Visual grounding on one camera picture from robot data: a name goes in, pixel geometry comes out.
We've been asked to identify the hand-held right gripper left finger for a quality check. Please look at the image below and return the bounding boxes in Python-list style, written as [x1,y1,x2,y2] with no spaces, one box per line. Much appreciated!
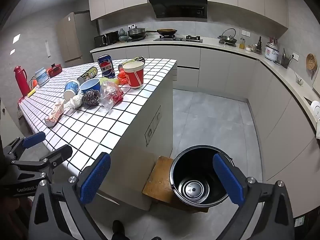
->
[26,152,112,240]

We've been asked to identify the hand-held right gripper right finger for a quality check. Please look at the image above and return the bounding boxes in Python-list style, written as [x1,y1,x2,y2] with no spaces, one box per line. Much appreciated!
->
[212,153,295,240]

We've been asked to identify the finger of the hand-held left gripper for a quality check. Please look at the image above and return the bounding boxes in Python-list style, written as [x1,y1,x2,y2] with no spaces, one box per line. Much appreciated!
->
[10,144,73,177]
[2,132,46,162]

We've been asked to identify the small orange white carton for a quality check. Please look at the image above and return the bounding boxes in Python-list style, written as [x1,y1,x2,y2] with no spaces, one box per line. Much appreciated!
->
[44,99,66,128]

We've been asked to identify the black bucket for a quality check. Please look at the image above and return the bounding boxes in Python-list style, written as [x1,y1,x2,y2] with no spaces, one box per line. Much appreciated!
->
[169,145,235,208]

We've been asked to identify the white tissue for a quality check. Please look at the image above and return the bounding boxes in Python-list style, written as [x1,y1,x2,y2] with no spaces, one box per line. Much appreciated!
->
[64,94,84,109]

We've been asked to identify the blue white paper cup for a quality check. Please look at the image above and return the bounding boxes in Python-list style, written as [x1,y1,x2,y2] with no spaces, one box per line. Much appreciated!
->
[64,79,80,100]

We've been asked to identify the steel wool scrubber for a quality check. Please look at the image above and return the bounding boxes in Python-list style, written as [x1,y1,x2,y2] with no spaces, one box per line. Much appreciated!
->
[82,91,100,105]

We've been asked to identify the blue plastic bowl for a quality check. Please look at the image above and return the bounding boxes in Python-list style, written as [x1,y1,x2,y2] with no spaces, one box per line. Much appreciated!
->
[79,78,101,94]

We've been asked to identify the clear plastic bag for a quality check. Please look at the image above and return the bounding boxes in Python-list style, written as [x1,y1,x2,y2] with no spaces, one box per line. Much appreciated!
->
[98,81,124,113]

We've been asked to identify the yellow black can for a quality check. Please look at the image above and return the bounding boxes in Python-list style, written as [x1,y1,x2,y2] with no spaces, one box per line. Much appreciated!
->
[77,67,98,84]

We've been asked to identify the yellow green sponge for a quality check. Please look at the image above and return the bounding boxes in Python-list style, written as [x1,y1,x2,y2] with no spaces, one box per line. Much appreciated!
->
[99,77,119,87]

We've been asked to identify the orange plastic bag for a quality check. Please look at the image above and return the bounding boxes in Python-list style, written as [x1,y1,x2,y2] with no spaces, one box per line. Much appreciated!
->
[118,69,129,85]

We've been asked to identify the blue soda can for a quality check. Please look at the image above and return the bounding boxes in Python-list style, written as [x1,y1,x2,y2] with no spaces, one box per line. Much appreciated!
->
[97,54,116,79]

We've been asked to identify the yellow-green snack packet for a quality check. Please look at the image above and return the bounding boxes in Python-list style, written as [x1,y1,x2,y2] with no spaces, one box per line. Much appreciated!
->
[118,56,145,72]

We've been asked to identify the white checked tablecloth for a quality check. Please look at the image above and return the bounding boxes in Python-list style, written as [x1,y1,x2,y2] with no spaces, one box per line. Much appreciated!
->
[18,58,177,177]

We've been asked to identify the red thermos jug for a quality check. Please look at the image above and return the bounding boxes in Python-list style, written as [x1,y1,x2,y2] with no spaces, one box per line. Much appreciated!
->
[14,66,32,98]

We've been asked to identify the wooden stool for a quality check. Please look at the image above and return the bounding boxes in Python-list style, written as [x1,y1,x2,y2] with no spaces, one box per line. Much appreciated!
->
[142,156,209,213]

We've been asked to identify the white blue container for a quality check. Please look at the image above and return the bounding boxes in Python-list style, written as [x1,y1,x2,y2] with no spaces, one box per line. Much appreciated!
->
[34,67,50,87]

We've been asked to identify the small red appliance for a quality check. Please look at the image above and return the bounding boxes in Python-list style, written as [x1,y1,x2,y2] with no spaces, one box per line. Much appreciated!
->
[47,63,63,78]

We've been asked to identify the grey kitchen island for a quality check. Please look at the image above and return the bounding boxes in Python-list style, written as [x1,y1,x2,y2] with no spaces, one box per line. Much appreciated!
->
[97,62,178,212]

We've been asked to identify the beige refrigerator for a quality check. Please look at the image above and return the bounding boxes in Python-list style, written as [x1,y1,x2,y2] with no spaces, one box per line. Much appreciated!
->
[56,12,94,63]

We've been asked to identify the white plate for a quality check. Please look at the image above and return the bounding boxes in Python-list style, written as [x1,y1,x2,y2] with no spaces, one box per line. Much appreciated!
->
[310,100,320,119]

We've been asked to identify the grey kitchen counter cabinets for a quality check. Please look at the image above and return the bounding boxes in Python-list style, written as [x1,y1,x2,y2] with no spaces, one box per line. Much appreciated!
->
[90,36,320,220]

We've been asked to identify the black microwave oven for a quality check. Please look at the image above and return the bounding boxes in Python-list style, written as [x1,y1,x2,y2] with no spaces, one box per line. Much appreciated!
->
[94,31,119,47]

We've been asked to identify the black utensil holder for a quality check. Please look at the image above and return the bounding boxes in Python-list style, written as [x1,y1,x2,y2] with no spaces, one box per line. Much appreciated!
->
[280,49,293,68]

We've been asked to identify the white rice cooker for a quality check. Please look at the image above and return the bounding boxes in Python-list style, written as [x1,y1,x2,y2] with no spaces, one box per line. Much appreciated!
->
[265,41,280,62]

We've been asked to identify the black lidded pot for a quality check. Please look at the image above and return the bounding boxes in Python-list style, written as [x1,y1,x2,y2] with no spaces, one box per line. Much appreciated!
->
[127,26,147,40]

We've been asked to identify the round bamboo strainer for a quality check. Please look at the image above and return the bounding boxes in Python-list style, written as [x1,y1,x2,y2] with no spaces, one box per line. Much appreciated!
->
[306,53,318,71]

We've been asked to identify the black gas stove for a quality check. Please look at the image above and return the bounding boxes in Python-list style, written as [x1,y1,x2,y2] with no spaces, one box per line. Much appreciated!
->
[153,35,203,42]

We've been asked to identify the brown wok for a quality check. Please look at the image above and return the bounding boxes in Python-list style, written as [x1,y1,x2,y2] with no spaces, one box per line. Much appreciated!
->
[146,28,178,36]

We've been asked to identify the black range hood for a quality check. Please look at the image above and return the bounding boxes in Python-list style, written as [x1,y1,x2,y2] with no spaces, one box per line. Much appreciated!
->
[147,0,208,19]

